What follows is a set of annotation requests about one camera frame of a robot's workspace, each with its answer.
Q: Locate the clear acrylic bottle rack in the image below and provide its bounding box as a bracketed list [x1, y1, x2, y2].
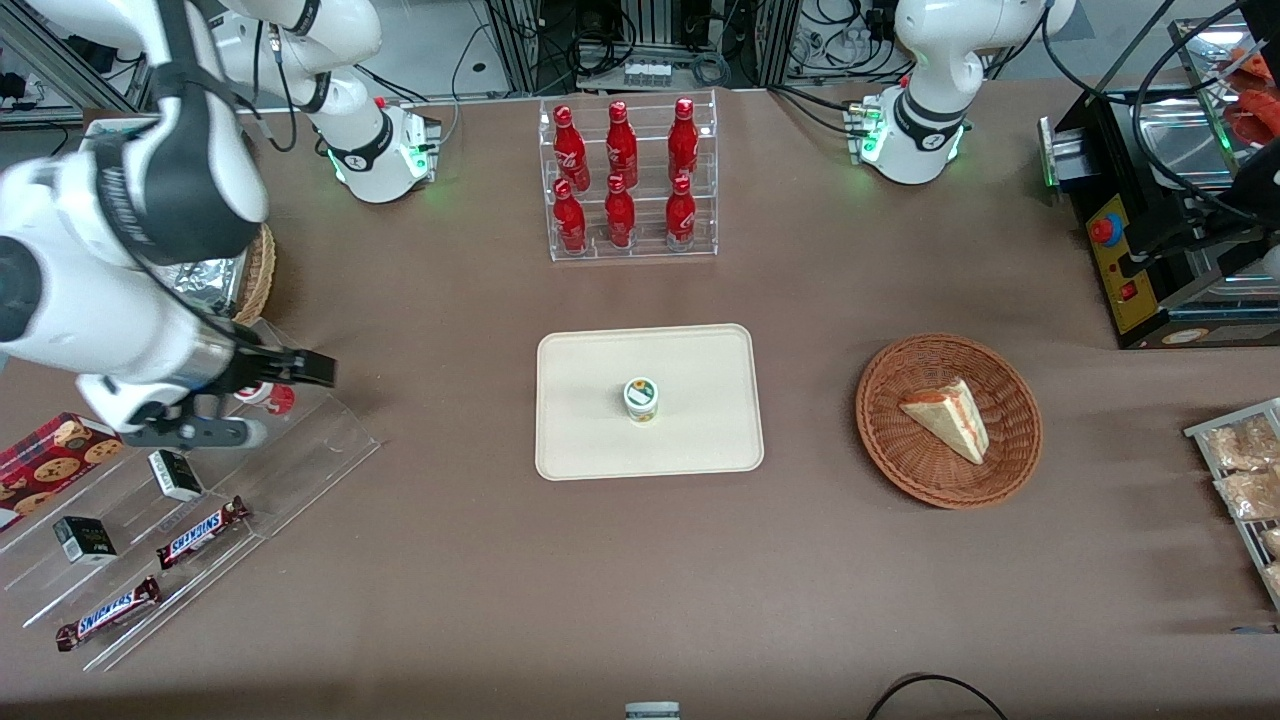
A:
[539, 89, 720, 264]

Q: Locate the oval light wicker basket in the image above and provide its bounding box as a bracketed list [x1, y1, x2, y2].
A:
[232, 222, 277, 328]

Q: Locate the clear acrylic stepped display stand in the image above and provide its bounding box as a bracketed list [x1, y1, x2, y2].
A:
[0, 318, 382, 673]

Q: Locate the thick black cable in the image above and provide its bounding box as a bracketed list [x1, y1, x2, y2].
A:
[1128, 0, 1280, 226]
[1040, 5, 1246, 109]

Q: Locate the green sunflower gum bottle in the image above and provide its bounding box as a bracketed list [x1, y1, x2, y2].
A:
[621, 376, 664, 426]

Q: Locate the black looped floor cable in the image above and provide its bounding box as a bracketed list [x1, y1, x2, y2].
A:
[864, 673, 1012, 720]

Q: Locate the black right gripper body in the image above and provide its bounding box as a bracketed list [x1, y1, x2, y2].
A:
[208, 338, 293, 403]

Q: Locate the round brown wicker basket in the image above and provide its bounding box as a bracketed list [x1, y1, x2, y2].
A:
[855, 332, 1044, 511]

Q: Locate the brown Snickers bar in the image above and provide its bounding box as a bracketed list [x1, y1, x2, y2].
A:
[54, 575, 162, 653]
[155, 496, 252, 572]

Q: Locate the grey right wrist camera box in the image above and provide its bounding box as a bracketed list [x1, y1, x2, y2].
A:
[124, 414, 270, 450]

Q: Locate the black appliance with yellow panel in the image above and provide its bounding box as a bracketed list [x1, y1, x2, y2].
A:
[1037, 15, 1280, 351]

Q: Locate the red cookie box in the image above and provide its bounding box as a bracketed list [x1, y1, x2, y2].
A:
[0, 411, 125, 532]

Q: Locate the stack of foil trays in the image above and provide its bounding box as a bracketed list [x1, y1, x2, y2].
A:
[150, 252, 249, 319]

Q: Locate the triangular wrapped sandwich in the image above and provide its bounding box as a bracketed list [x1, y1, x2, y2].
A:
[897, 377, 991, 466]

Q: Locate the red food item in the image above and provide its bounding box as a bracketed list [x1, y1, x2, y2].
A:
[1224, 48, 1280, 147]

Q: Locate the red cola bottle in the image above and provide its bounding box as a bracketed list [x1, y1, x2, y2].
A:
[664, 175, 698, 249]
[604, 100, 640, 189]
[551, 178, 590, 255]
[603, 174, 638, 250]
[552, 104, 592, 191]
[667, 97, 701, 183]

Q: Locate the dark green small box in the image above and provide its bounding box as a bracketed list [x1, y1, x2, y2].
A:
[147, 448, 205, 503]
[52, 515, 119, 566]

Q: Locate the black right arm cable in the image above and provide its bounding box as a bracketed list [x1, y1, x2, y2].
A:
[205, 0, 306, 156]

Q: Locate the beige plastic serving tray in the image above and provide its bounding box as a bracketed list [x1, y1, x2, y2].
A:
[535, 323, 766, 483]

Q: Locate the grey wire rack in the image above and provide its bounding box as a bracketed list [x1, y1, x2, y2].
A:
[1184, 397, 1280, 613]

